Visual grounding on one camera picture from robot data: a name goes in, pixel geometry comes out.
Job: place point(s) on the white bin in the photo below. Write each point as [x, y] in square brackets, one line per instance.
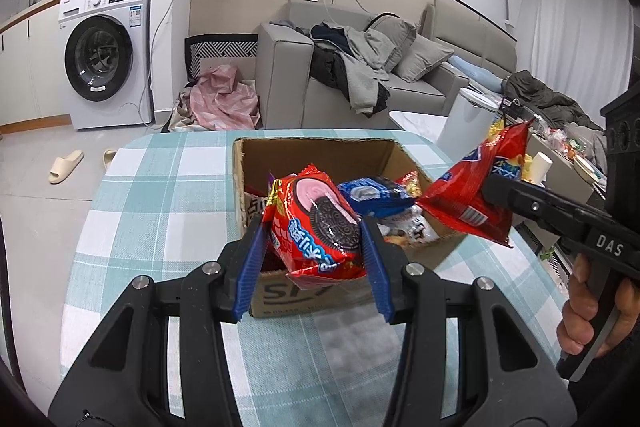
[465, 117]

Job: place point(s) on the white curtain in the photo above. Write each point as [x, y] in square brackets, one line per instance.
[565, 22]

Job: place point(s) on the checked teal tablecloth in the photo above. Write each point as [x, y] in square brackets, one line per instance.
[165, 207]

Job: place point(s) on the red cookie packet pink picture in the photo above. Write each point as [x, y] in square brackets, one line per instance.
[310, 227]

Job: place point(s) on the person's right hand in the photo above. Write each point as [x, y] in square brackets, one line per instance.
[575, 317]

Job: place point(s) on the brown cardboard box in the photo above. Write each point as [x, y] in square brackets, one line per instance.
[310, 157]

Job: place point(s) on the black garment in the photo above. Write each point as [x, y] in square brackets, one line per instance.
[327, 67]

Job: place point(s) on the beige slipper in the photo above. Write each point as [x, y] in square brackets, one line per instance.
[108, 159]
[65, 167]

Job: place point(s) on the white side table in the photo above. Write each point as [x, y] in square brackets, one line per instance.
[420, 122]

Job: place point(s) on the pink cloth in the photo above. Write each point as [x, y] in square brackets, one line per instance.
[225, 99]

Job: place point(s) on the white washing machine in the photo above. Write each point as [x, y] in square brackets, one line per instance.
[135, 72]

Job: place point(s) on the clear cream cake packet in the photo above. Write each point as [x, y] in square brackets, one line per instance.
[412, 229]

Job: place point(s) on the black white patterned basket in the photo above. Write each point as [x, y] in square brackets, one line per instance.
[220, 49]

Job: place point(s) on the white kitchen counter cabinet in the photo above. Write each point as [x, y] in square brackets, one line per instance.
[30, 72]

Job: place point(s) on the grey cushion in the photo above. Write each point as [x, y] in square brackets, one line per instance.
[425, 59]
[400, 37]

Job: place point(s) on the grey sofa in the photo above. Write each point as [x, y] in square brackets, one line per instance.
[285, 77]

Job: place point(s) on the blue cookie packet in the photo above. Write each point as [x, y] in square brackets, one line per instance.
[370, 197]

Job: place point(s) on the dark green jacket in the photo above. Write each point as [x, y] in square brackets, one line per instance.
[540, 89]

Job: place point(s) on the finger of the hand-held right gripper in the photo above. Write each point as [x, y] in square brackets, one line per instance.
[520, 199]

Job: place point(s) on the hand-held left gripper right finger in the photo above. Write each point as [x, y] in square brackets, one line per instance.
[380, 272]

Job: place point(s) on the red chips packet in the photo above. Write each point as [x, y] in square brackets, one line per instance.
[470, 192]

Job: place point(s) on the yellow plastic bag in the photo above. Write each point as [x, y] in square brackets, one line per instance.
[497, 127]

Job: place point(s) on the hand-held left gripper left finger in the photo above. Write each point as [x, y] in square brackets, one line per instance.
[250, 272]

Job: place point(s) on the white paper cup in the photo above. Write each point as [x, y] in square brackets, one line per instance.
[540, 167]

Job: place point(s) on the grey garment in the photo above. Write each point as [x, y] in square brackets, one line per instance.
[362, 72]

